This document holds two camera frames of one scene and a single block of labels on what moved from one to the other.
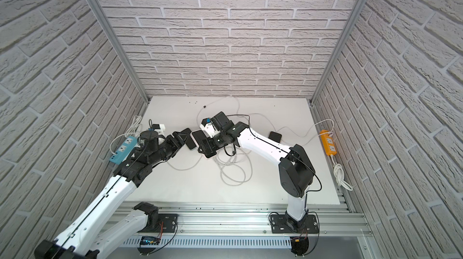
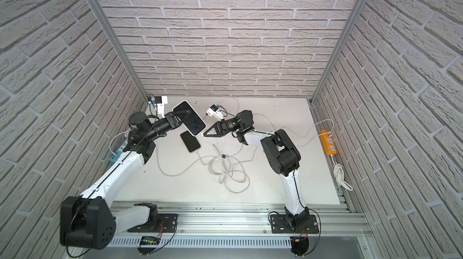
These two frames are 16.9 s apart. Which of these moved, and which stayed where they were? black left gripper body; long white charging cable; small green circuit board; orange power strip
Moved: black left gripper body; long white charging cable
Stayed: small green circuit board; orange power strip
